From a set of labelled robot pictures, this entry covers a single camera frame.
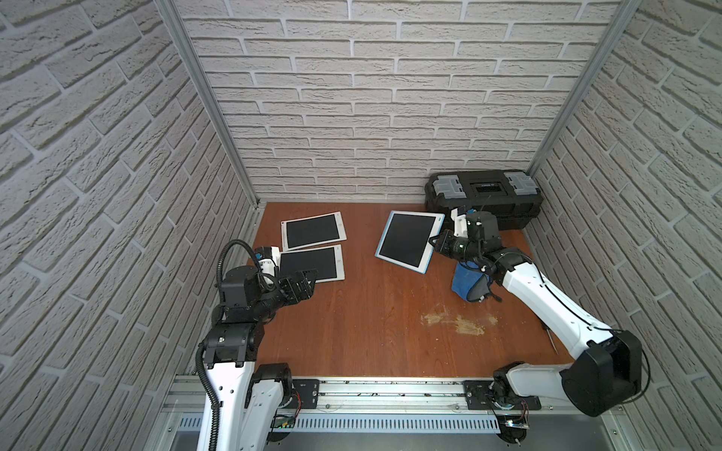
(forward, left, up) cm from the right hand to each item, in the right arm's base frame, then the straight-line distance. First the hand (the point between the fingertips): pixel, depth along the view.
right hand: (432, 239), depth 80 cm
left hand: (-11, +35, +4) cm, 37 cm away
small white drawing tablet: (+24, +40, -22) cm, 51 cm away
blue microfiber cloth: (-6, -14, -17) cm, 23 cm away
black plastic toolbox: (+23, -36, -5) cm, 43 cm away
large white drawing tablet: (+10, +35, -23) cm, 43 cm away
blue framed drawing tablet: (+8, +6, -10) cm, 14 cm away
